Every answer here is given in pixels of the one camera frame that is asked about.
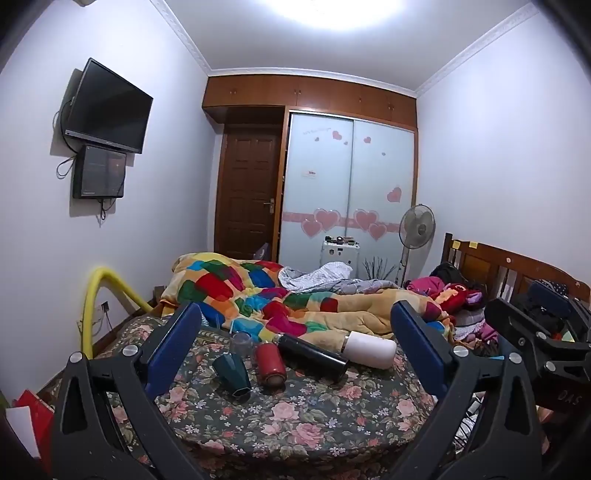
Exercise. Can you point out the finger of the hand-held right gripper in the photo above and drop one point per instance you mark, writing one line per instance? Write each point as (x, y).
(561, 367)
(531, 333)

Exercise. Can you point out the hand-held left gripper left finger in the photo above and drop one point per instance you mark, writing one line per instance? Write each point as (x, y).
(171, 342)

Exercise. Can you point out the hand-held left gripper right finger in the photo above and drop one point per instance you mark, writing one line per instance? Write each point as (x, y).
(415, 344)

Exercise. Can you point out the white cup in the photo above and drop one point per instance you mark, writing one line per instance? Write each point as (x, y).
(371, 350)

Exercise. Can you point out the dark green faceted cup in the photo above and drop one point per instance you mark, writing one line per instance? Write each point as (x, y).
(233, 376)

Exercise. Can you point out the clear glass cup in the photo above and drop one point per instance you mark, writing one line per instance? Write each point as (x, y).
(242, 345)

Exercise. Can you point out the red cup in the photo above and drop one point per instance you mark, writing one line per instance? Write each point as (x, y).
(271, 364)

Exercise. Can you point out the dark blue dotted bag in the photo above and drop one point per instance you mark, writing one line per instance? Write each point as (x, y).
(551, 293)

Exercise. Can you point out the pile of pink red clothes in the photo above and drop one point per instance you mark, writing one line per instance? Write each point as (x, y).
(457, 300)

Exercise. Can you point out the black bag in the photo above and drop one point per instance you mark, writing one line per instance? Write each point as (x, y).
(448, 273)

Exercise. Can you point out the wooden headboard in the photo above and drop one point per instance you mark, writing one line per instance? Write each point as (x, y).
(489, 263)

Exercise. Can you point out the dried branches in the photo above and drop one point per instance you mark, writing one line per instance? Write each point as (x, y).
(381, 270)

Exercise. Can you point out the yellow foam tube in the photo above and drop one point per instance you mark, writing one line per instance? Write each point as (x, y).
(94, 295)

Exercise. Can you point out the black thermos bottle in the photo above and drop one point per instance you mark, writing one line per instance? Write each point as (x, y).
(311, 356)

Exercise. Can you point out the colourful patchwork quilt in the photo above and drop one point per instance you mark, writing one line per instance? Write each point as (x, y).
(277, 300)

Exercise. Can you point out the small white cabinet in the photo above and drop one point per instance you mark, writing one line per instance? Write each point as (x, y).
(340, 256)

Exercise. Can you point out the standing fan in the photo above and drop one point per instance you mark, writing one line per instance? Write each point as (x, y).
(418, 226)

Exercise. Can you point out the grey checked cloth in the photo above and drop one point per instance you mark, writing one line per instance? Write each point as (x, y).
(318, 277)

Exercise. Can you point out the purple bag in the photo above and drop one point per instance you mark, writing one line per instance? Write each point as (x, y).
(261, 253)

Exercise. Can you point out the small jars on cabinet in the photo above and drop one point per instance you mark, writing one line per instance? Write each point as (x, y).
(340, 239)

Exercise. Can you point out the floral bedsheet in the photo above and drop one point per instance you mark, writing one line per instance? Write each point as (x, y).
(300, 415)

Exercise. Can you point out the pink heart stickers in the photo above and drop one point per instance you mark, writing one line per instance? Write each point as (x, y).
(325, 218)

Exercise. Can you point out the red box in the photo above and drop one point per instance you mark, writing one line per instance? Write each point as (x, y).
(39, 429)

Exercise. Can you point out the frosted sliding wardrobe door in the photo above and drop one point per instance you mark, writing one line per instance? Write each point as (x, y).
(316, 180)
(381, 184)

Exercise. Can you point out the brown wooden door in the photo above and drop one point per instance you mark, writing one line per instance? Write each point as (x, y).
(249, 194)

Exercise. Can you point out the white paper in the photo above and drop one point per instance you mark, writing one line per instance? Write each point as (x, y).
(21, 429)

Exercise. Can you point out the small black monitor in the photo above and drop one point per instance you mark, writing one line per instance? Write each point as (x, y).
(99, 173)

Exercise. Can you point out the wooden wardrobe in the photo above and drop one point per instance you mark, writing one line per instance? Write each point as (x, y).
(300, 94)

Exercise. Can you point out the ceiling light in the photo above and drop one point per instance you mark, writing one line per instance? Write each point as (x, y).
(332, 11)

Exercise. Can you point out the wall socket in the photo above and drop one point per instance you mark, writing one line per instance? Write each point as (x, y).
(105, 307)

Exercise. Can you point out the wall-mounted black television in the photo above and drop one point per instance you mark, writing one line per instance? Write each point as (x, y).
(111, 108)

